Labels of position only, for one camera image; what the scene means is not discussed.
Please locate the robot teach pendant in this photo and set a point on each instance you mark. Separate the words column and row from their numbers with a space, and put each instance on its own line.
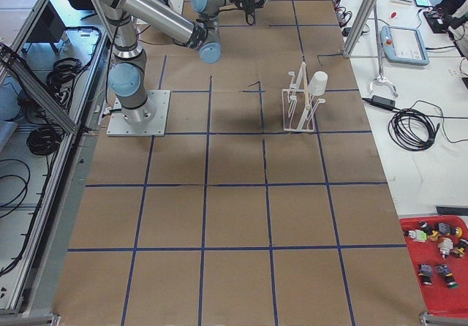
column 403, row 45

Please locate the black power adapter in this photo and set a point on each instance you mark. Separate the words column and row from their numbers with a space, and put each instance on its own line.
column 383, row 103

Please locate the aluminium frame post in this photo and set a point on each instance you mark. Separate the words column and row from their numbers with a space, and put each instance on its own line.
column 357, row 27

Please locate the white ikea cup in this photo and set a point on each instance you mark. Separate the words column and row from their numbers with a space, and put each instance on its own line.
column 317, row 84

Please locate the white wire cup rack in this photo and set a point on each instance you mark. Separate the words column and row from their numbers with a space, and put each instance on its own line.
column 298, row 106

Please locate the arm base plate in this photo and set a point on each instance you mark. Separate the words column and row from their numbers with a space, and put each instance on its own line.
column 148, row 120

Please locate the metal reacher grabber tool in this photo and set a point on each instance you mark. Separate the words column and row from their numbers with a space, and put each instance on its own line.
column 380, row 79

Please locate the red parts tray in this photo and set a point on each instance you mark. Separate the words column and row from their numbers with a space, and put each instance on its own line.
column 438, row 249

